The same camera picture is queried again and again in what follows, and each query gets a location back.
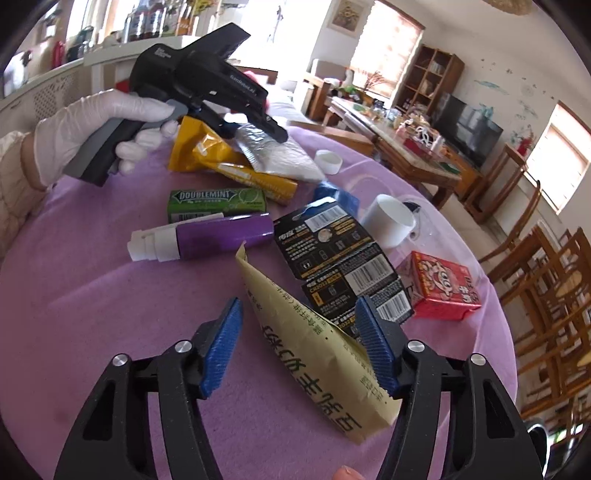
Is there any person's left forearm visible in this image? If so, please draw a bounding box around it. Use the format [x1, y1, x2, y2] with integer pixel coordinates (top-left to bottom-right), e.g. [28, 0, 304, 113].
[0, 130, 56, 250]

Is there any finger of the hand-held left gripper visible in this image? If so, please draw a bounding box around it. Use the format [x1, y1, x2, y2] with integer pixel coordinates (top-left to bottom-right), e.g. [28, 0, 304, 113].
[196, 108, 250, 141]
[240, 99, 288, 141]

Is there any framed flower painting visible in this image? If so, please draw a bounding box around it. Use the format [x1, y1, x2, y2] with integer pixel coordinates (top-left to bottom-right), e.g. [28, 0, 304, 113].
[328, 0, 365, 32]

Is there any window with pleated blind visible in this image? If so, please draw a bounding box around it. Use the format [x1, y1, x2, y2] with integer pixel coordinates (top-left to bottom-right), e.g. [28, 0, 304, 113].
[349, 0, 426, 100]

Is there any blue wrapper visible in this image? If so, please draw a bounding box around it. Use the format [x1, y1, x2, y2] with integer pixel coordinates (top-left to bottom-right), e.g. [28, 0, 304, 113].
[311, 181, 361, 217]

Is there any green gum box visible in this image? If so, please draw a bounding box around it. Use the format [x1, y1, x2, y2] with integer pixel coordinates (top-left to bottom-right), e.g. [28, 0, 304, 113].
[166, 187, 269, 224]

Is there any gold ceiling lamp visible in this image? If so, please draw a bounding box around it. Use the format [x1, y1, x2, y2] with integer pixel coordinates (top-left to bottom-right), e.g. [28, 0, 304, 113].
[480, 0, 546, 14]

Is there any bright balcony door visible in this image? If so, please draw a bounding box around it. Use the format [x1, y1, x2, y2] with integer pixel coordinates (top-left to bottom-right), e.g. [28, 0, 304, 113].
[249, 0, 334, 70]

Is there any wooden side chair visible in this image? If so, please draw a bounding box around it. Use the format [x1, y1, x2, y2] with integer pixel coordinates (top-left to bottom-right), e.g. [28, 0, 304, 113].
[464, 143, 542, 223]

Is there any beige paper bag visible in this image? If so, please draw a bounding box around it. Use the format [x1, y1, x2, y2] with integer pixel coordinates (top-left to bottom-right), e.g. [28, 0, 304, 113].
[235, 241, 403, 446]

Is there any purple bottle with white cap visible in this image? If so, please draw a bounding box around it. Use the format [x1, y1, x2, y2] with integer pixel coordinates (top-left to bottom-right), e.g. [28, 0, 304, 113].
[127, 213, 276, 263]

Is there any window with brown frame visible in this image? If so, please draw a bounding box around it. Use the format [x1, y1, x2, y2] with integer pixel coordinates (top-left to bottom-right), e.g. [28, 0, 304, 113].
[526, 102, 591, 213]

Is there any purple tablecloth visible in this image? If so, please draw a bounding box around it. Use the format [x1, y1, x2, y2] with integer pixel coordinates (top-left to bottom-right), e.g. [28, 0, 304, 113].
[0, 124, 518, 480]

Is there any small white cap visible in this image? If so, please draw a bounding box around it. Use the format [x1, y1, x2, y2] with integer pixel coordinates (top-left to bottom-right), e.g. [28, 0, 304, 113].
[315, 150, 343, 175]

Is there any wooden television stand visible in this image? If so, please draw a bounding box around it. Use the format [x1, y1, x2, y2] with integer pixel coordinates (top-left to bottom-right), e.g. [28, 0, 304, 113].
[443, 148, 486, 186]

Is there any wooden bookshelf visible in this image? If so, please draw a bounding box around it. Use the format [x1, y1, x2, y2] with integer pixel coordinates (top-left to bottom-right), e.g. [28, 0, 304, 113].
[402, 44, 465, 116]

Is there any yellow snack wrapper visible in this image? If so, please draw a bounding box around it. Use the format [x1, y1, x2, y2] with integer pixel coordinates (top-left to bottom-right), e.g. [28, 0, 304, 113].
[167, 115, 298, 206]

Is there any person's left hand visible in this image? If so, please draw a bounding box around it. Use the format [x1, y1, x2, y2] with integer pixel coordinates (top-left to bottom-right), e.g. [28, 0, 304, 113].
[34, 89, 181, 188]

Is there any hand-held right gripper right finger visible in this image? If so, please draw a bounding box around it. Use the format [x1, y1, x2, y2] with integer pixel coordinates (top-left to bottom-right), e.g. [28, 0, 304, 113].
[355, 295, 543, 480]

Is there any white lattice cabinet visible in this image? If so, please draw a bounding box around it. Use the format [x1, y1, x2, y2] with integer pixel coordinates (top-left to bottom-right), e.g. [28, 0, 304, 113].
[0, 46, 121, 134]

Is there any red drink carton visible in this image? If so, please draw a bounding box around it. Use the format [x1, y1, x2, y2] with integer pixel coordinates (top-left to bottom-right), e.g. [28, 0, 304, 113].
[396, 250, 482, 321]

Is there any row of bottles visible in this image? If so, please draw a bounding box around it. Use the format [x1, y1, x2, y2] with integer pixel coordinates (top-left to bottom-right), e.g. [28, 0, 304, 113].
[122, 0, 195, 40]

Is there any black battery card packaging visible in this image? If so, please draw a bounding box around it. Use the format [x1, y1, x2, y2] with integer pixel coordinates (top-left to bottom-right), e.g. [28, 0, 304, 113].
[273, 196, 415, 344]

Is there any white paper cup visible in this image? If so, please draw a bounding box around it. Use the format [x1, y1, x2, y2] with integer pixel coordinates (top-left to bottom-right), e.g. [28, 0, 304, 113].
[360, 194, 419, 248]

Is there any clear plastic wrapper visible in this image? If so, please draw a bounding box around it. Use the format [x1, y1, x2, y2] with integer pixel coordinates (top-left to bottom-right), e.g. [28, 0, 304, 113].
[401, 200, 445, 246]

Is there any black television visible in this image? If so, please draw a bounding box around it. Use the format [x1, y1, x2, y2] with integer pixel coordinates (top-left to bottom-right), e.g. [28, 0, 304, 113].
[434, 90, 504, 169]

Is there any wooden coffee table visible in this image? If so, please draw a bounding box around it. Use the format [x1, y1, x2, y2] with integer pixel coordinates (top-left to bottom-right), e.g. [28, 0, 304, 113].
[323, 99, 462, 199]

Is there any wooden armchair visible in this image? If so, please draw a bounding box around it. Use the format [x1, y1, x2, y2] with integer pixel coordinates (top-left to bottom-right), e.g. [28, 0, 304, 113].
[307, 58, 352, 121]

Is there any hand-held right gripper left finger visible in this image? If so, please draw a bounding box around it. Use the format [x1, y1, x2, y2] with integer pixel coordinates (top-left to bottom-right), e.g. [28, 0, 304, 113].
[54, 296, 244, 480]

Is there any wooden dining chair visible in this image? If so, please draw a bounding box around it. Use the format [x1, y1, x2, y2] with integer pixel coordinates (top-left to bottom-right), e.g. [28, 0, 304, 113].
[510, 295, 591, 416]
[480, 222, 591, 333]

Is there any silver foil packet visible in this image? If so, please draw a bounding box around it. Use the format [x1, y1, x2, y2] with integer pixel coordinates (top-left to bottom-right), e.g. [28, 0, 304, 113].
[233, 126, 328, 182]

